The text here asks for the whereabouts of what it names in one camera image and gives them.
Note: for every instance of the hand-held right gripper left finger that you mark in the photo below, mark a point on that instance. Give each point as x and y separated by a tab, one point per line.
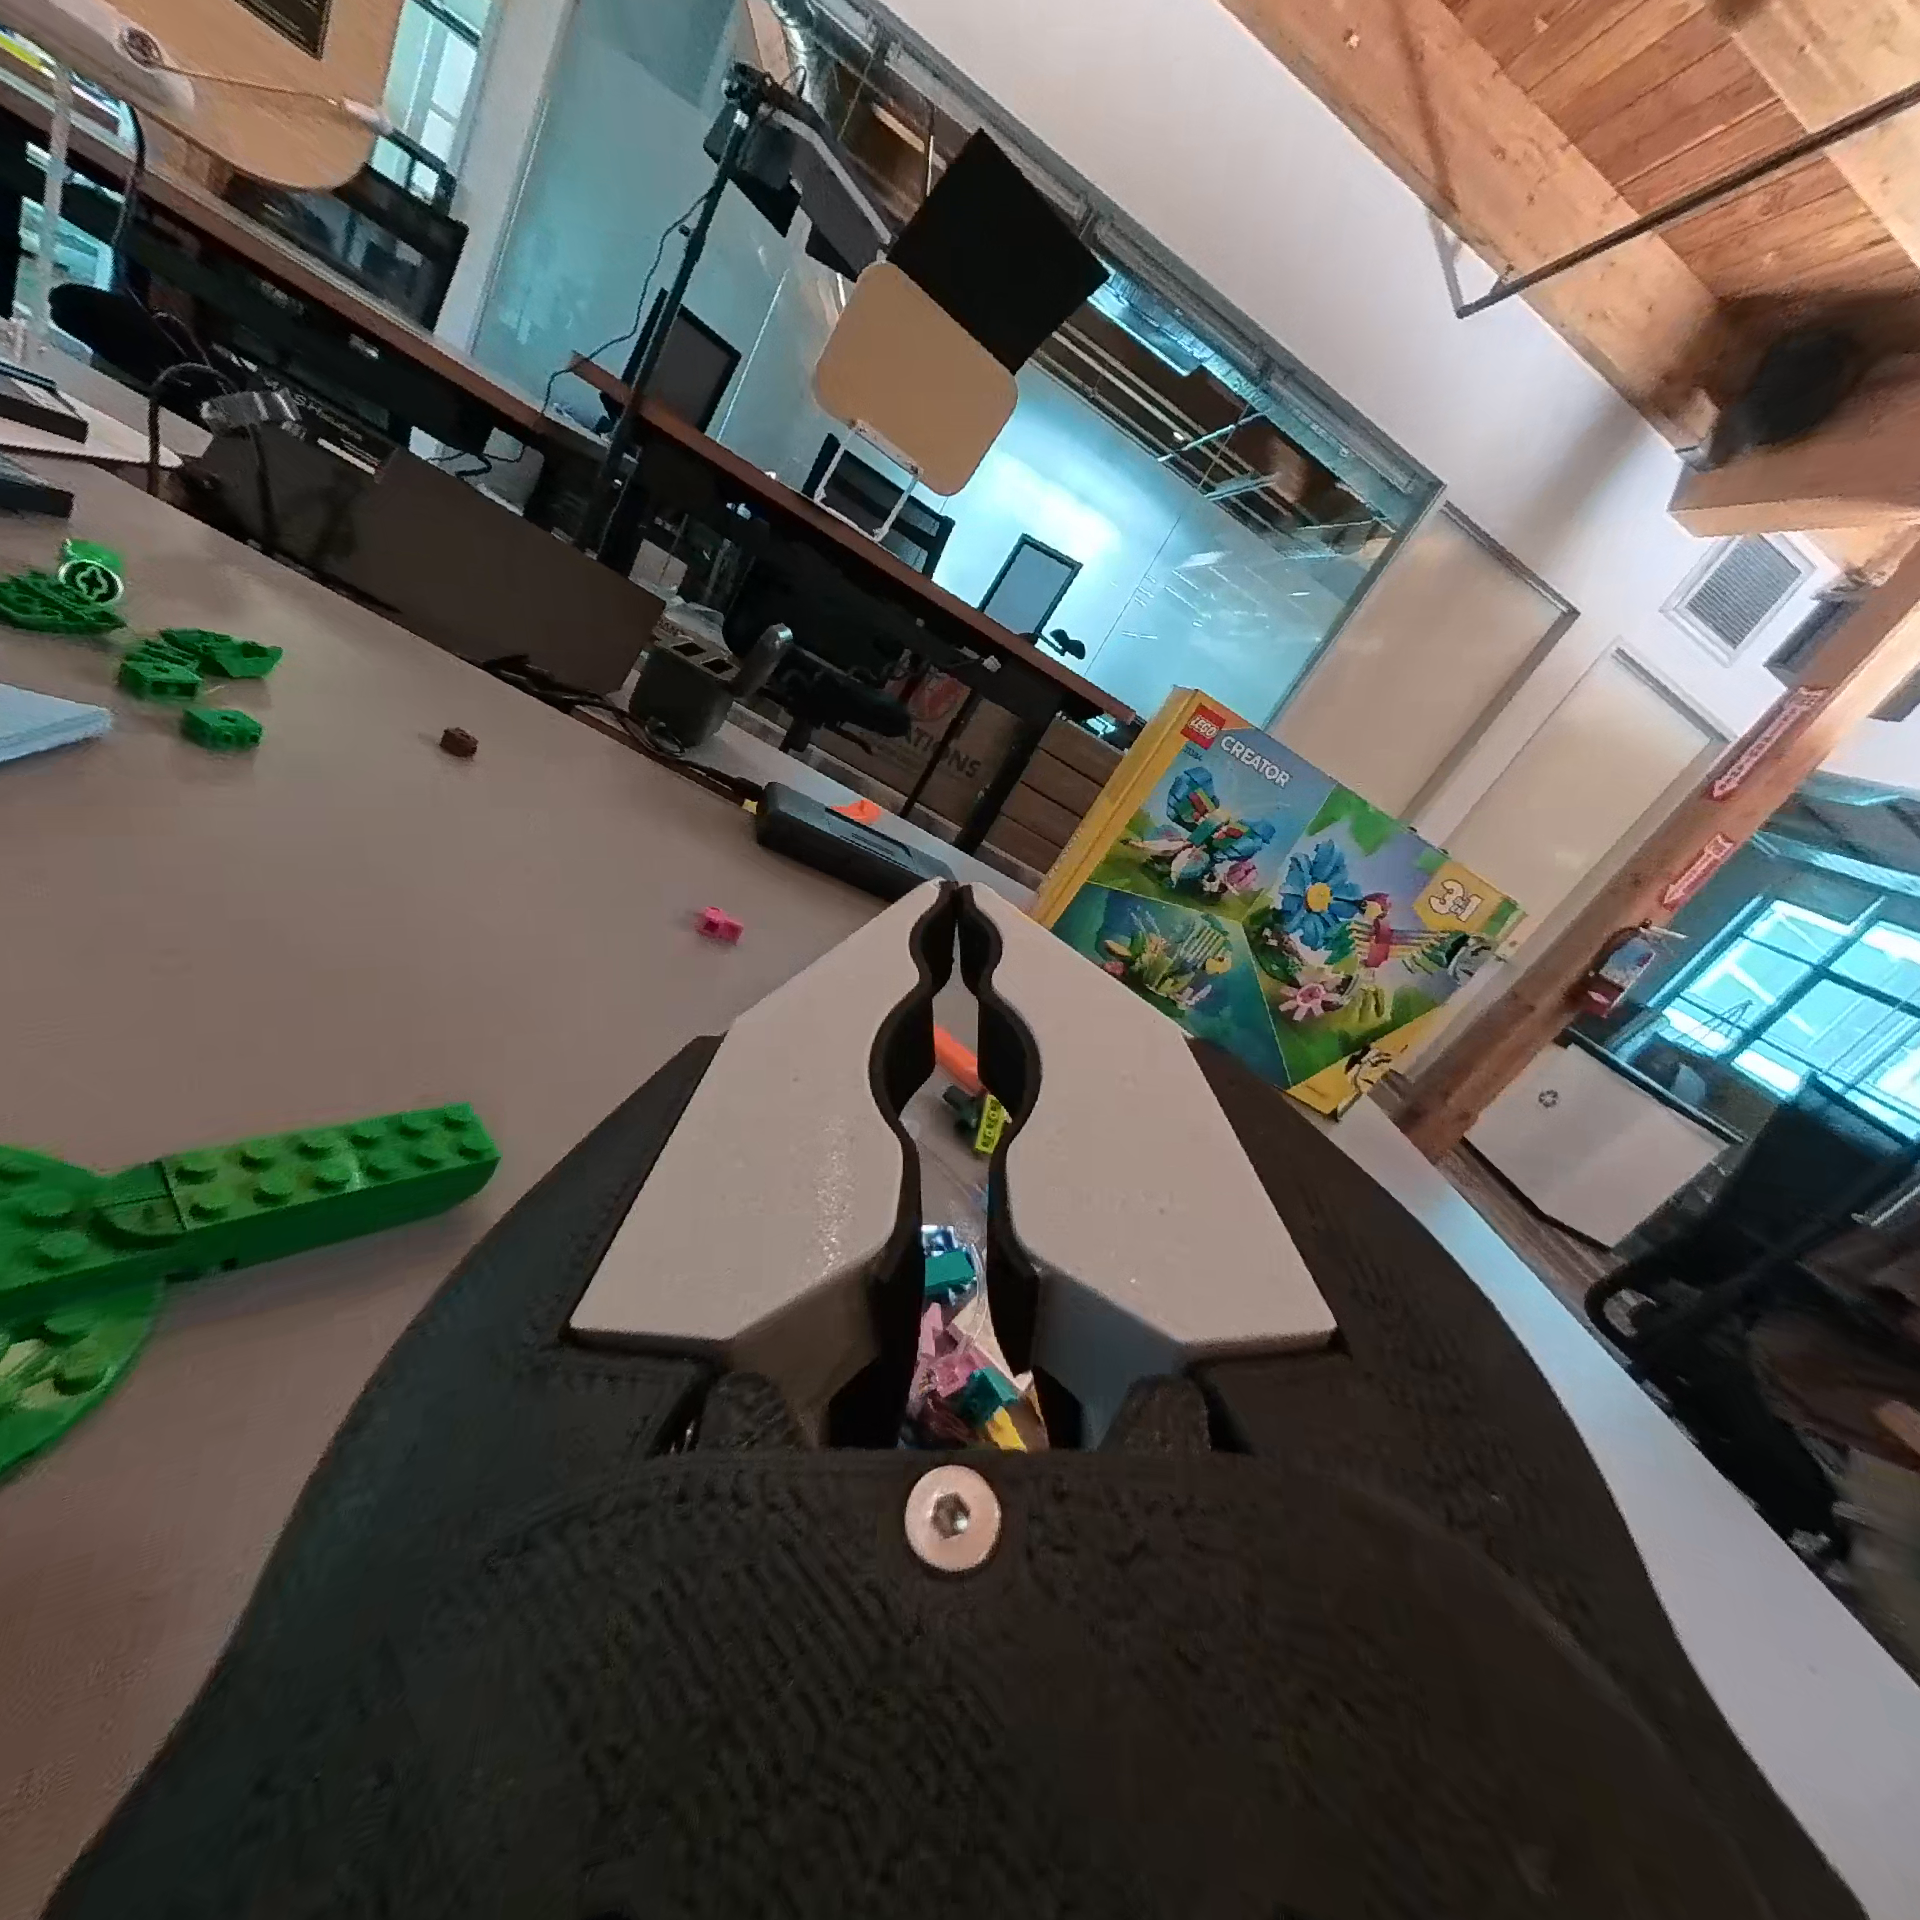
750	1185

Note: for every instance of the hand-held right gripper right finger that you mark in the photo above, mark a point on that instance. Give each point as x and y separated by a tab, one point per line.
1172	1185

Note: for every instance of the small pink brick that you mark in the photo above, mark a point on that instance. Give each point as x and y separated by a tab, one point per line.
724	923

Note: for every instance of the pile of coloured toy bricks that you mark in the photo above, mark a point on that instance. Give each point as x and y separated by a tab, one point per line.
961	1381

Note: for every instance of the cluster of small green bricks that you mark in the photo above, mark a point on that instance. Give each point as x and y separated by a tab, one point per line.
196	662

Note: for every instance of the green round brick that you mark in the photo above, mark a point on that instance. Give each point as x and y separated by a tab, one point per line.
93	571

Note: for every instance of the grey desk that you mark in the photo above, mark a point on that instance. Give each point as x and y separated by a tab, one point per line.
376	930

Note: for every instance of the orange brick separator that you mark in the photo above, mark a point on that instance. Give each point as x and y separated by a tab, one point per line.
957	1053

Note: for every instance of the yellow toy brick box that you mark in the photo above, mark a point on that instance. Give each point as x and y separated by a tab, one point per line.
1289	901

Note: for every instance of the stack of cardboard boxes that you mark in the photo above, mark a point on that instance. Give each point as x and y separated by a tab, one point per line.
1036	779

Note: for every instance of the white cabinet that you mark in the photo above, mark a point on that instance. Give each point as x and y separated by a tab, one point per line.
1605	1142

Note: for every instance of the green brick plate assembly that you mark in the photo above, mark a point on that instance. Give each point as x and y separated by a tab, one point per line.
301	1170

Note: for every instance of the red fire extinguisher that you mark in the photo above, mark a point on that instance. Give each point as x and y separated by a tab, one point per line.
1612	975

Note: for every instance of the grey battery charger case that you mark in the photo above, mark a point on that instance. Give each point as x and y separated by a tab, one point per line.
682	697

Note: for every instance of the black office chair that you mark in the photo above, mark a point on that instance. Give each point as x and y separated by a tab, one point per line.
1769	1275
833	697

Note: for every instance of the white door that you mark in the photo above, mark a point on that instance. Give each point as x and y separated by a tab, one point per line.
1589	779
1441	662

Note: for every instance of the black monitor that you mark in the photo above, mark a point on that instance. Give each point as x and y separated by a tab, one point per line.
1026	587

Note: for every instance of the long wooden table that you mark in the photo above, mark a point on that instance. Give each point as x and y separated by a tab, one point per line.
452	365
902	579

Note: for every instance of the rounded cardboard panel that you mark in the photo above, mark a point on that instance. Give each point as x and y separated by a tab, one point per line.
916	383

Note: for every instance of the white instruction booklet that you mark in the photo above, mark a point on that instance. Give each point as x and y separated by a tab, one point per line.
45	723

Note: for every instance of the black square panel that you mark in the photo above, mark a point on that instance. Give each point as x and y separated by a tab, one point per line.
998	254

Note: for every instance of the hanging cardboard panel black label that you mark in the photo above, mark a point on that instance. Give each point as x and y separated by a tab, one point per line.
254	90

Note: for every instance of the wooden post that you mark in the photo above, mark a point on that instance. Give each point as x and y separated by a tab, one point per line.
1652	886

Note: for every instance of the black camera tripod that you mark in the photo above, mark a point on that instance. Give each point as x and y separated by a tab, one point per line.
750	135

